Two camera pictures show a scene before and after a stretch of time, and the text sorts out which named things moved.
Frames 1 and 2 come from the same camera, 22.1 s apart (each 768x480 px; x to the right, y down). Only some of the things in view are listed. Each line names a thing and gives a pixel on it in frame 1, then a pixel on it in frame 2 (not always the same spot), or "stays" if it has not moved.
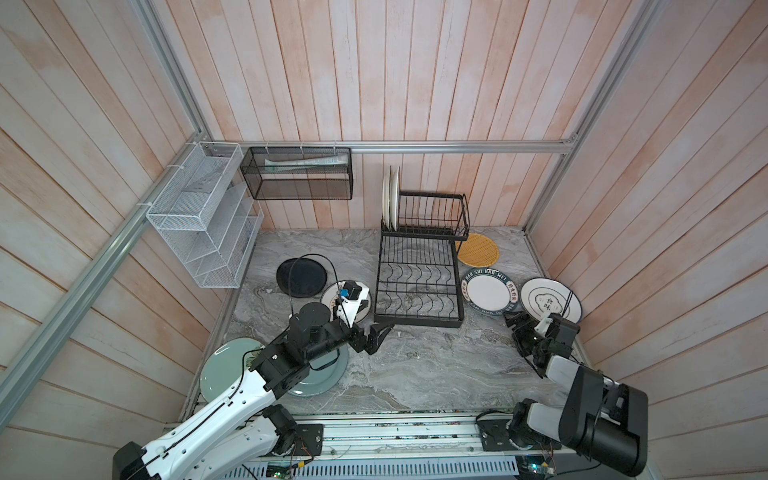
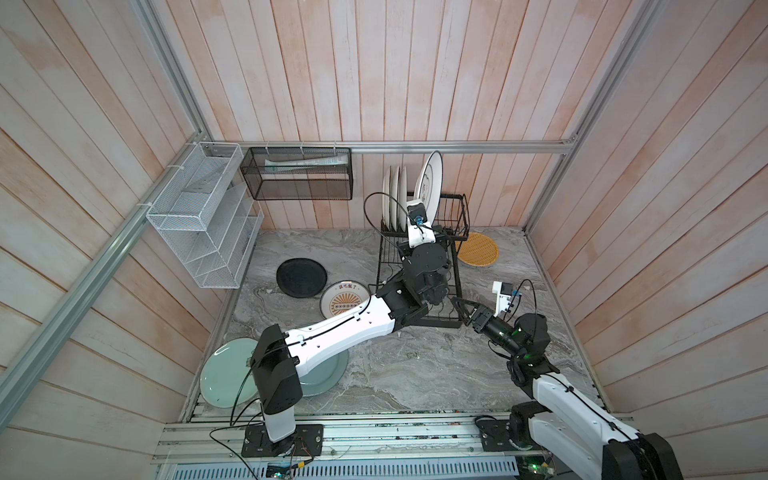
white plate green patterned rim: x=489 y=291 -> x=403 y=199
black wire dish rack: x=417 y=278 stays
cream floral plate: x=385 y=201 stays
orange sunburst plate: x=394 y=181 stays
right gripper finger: x=516 y=318 -> x=465 y=306
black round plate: x=307 y=277 stays
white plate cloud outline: x=542 y=296 -> x=429 y=185
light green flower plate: x=226 y=365 stays
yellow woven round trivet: x=478 y=251 stays
